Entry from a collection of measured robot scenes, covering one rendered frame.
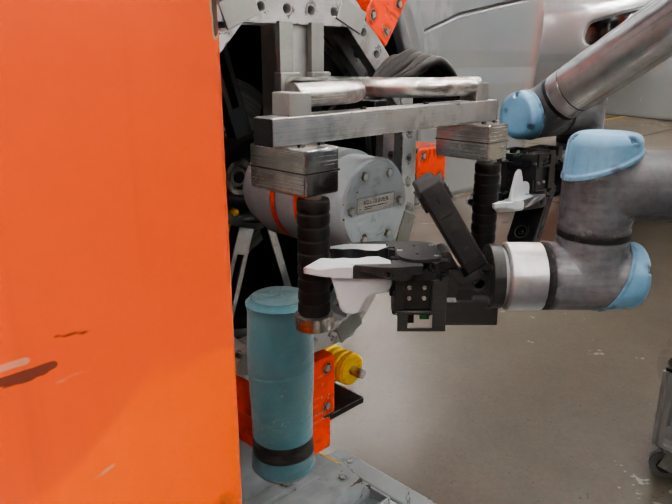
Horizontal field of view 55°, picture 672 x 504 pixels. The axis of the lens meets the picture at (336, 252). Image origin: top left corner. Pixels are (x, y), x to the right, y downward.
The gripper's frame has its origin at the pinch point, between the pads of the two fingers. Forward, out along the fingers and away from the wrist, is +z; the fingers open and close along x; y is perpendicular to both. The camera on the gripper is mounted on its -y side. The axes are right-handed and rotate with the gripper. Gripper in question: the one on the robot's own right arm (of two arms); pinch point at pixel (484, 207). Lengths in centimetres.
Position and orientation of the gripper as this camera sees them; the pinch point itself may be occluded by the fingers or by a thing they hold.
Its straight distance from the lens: 95.9
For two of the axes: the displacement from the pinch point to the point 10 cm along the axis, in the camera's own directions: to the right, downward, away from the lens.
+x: 7.2, 2.0, -6.7
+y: 0.0, -9.6, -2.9
